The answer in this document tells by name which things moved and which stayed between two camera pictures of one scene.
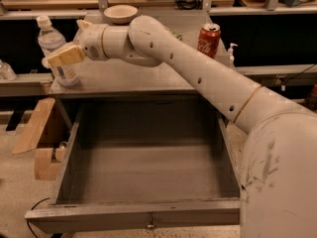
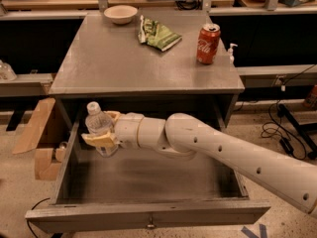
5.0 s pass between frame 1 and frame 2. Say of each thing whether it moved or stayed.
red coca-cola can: stayed
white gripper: moved
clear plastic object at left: stayed
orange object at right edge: stayed
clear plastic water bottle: moved
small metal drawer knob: stayed
